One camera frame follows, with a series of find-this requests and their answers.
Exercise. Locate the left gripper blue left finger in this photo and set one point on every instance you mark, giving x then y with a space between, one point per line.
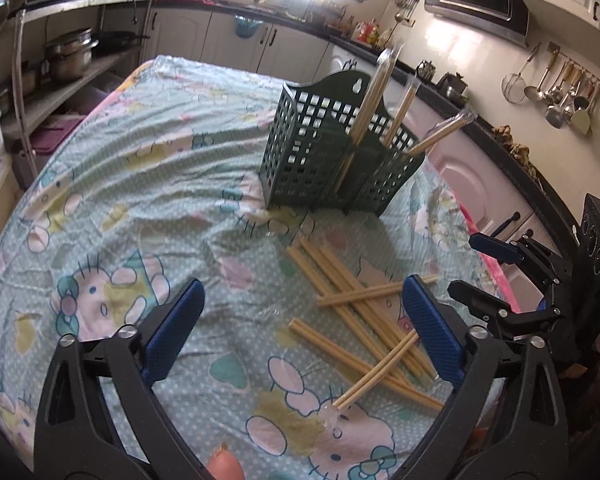
75 437

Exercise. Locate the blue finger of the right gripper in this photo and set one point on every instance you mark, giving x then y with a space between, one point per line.
491 246

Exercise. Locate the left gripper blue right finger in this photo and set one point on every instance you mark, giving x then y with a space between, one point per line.
504 419

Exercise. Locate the bamboo chopstick pair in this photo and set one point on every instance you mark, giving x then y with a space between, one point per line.
373 375
442 130
368 293
405 104
359 129

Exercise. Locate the dark green plastic utensil basket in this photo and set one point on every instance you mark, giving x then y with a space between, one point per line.
310 161

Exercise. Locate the left hand fingers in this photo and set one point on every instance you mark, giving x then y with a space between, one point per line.
223 465

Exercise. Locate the black tracker box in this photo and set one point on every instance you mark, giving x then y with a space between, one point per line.
586 271

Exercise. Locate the hanging green spatula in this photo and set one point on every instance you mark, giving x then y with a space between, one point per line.
583 110

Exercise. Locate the hanging metal ladle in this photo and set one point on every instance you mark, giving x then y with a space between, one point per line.
535 93

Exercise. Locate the steel kettle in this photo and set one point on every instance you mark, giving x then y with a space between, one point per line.
453 87

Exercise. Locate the small steel teapot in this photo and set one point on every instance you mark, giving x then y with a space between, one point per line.
425 71

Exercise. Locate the hello kitty patterned tablecloth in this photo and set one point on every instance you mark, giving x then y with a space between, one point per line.
159 186

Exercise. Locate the purple lidded storage box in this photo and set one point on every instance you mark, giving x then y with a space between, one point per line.
45 141

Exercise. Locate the blue hanging door bin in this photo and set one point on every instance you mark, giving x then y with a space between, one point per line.
246 28

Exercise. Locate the stainless steel stacked pots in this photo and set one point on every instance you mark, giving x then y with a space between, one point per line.
69 56

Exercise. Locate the metal storage shelf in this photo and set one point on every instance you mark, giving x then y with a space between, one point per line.
29 110

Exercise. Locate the black frying pan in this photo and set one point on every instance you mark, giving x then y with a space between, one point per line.
120 40

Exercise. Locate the hanging wire strainer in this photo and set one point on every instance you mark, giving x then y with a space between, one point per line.
512 85

